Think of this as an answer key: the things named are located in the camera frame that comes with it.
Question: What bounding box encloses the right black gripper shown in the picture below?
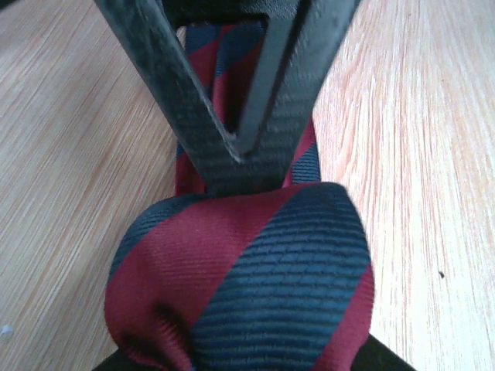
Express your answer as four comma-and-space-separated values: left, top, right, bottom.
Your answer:
96, 0, 359, 196

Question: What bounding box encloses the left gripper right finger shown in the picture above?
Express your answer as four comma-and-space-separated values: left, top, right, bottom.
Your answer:
350, 335, 415, 371

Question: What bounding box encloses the red navy striped tie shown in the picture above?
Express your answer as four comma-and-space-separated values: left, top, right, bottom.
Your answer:
103, 22, 377, 371

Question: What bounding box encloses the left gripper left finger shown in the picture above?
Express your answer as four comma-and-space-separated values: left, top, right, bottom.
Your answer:
93, 350, 143, 371

